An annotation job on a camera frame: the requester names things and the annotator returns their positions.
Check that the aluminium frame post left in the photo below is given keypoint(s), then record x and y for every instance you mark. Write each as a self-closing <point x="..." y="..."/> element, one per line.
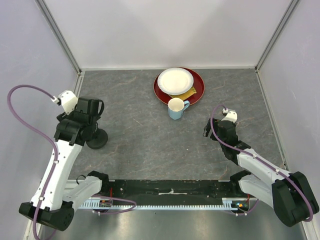
<point x="58" y="34"/>

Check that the aluminium frame post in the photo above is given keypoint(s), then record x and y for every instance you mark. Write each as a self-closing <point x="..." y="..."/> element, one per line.
<point x="277" y="33"/>
<point x="58" y="34"/>

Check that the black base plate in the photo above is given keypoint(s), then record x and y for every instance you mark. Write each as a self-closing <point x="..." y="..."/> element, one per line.
<point x="137" y="189"/>

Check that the light blue mug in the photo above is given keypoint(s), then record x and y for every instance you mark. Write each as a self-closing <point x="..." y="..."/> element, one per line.
<point x="176" y="108"/>

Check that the black phone stand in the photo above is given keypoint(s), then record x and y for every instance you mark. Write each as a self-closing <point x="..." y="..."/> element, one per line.
<point x="99" y="139"/>

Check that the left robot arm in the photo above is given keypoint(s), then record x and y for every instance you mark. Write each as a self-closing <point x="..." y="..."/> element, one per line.
<point x="50" y="205"/>

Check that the yellow sponge cloth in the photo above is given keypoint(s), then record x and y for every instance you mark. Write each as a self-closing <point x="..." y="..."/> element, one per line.
<point x="192" y="91"/>

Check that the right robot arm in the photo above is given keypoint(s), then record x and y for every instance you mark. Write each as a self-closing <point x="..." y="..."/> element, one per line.
<point x="288" y="194"/>

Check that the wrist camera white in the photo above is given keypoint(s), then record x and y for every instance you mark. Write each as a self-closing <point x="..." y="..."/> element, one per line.
<point x="229" y="115"/>
<point x="67" y="99"/>

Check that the red round tray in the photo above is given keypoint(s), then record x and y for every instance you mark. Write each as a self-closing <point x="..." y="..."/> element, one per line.
<point x="198" y="84"/>

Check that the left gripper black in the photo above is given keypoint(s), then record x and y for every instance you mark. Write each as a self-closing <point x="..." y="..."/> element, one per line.
<point x="64" y="116"/>

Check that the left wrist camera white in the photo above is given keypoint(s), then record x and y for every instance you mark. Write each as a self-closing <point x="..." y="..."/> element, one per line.
<point x="67" y="99"/>

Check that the light blue cable duct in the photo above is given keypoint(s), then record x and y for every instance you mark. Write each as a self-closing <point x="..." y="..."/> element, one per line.
<point x="193" y="203"/>

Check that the aluminium frame post right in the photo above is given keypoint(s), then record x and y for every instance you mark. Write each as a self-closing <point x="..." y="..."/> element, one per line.
<point x="277" y="33"/>

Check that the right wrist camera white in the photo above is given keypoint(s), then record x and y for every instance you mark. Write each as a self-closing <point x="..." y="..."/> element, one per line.
<point x="229" y="115"/>

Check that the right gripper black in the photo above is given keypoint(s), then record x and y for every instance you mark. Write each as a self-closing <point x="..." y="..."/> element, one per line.
<point x="207" y="128"/>

